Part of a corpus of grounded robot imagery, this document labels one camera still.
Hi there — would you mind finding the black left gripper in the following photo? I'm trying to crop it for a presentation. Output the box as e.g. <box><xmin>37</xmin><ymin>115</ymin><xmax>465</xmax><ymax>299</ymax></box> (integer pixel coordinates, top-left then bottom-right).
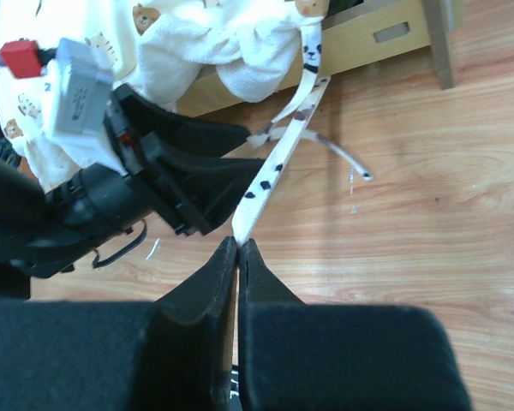
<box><xmin>104</xmin><ymin>84</ymin><xmax>264</xmax><ymax>235</ymax></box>

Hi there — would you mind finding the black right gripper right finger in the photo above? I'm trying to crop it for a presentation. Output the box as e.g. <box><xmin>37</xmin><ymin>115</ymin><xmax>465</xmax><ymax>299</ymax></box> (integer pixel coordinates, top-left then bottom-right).
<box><xmin>238</xmin><ymin>241</ymin><xmax>472</xmax><ymax>410</ymax></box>

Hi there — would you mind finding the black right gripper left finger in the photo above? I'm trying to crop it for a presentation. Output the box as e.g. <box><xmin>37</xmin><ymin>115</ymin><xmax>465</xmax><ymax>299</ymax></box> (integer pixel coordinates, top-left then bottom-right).
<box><xmin>0</xmin><ymin>237</ymin><xmax>236</xmax><ymax>410</ymax></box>

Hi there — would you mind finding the cream animal print mattress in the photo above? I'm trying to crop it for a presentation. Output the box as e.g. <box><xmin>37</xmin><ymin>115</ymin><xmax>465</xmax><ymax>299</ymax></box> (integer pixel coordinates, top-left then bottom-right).
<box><xmin>0</xmin><ymin>0</ymin><xmax>374</xmax><ymax>249</ymax></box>

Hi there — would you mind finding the wooden pet bed frame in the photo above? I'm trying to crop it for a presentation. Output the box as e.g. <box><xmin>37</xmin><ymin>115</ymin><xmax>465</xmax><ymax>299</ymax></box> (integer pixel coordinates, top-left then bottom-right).
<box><xmin>175</xmin><ymin>0</ymin><xmax>468</xmax><ymax>119</ymax></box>

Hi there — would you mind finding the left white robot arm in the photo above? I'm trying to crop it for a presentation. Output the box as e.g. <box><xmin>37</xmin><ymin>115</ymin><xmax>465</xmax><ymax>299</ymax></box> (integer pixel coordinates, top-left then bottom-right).
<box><xmin>0</xmin><ymin>85</ymin><xmax>262</xmax><ymax>301</ymax></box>

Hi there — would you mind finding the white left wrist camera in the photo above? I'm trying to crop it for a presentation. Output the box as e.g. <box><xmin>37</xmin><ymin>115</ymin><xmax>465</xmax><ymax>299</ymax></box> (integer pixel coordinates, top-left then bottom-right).
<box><xmin>0</xmin><ymin>38</ymin><xmax>113</xmax><ymax>135</ymax></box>

